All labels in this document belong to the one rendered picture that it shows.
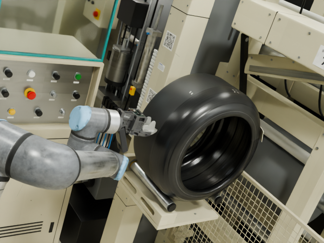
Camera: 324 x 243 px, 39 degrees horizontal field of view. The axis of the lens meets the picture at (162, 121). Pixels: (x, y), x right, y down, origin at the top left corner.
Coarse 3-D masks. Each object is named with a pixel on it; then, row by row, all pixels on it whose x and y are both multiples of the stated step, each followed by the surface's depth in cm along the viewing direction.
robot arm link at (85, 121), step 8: (72, 112) 162; (80, 112) 158; (88, 112) 159; (96, 112) 161; (104, 112) 164; (72, 120) 161; (80, 120) 157; (88, 120) 158; (96, 120) 161; (104, 120) 163; (72, 128) 160; (80, 128) 159; (88, 128) 160; (96, 128) 162; (104, 128) 164; (88, 136) 161
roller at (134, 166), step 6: (132, 162) 221; (132, 168) 219; (138, 168) 217; (138, 174) 215; (144, 174) 213; (144, 180) 211; (150, 180) 210; (150, 186) 208; (156, 186) 207; (156, 192) 204; (162, 192) 203; (162, 198) 201; (168, 198) 200; (162, 204) 201; (168, 204) 198; (174, 204) 198; (168, 210) 198
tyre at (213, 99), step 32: (160, 96) 191; (192, 96) 184; (224, 96) 185; (160, 128) 184; (192, 128) 179; (224, 128) 228; (256, 128) 202; (160, 160) 184; (192, 160) 230; (224, 160) 224; (192, 192) 199
